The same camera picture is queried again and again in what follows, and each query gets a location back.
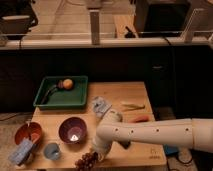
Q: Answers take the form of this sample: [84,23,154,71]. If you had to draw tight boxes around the metal post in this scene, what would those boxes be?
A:
[90,9,100,45]

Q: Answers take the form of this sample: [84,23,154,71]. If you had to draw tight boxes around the black remote control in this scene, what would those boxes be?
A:
[119,142,131,149]

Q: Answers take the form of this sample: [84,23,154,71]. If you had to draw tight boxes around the orange carrot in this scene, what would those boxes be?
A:
[130,116,149,123]

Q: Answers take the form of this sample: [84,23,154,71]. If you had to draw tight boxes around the black handled brush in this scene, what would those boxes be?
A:
[41,80,64,104]

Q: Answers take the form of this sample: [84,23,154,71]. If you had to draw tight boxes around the purple bowl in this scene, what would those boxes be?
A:
[58,117,87,144]

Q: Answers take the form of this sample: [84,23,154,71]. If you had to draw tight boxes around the red bowl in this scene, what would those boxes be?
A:
[14,122,43,145]

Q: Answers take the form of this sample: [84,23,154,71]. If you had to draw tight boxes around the black monitor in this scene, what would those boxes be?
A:
[134,0,190,32]

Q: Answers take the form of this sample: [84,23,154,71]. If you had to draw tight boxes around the pale green bean pods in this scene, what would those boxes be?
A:
[121,102,145,111]

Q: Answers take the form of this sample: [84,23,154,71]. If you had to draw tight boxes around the blue cup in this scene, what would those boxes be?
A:
[43,143,61,160]

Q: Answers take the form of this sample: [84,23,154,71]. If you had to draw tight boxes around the blue box on floor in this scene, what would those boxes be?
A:
[163,145,179,155]

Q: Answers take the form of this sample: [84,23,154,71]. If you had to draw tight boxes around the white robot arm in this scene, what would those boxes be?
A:
[92,110,213,159]

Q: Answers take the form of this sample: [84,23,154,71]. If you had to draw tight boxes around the green plastic tray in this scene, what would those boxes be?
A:
[33,76,88,110]

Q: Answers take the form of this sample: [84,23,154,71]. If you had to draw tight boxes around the dark red grape bunch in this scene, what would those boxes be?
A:
[75,152,98,171]

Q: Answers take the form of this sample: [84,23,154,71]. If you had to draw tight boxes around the black office chair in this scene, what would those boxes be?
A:
[0,0,38,40]

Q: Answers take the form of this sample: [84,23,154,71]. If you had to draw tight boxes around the orange fruit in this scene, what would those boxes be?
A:
[63,79,73,90]

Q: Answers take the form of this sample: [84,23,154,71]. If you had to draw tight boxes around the blue sponge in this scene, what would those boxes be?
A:
[8,138,34,166]

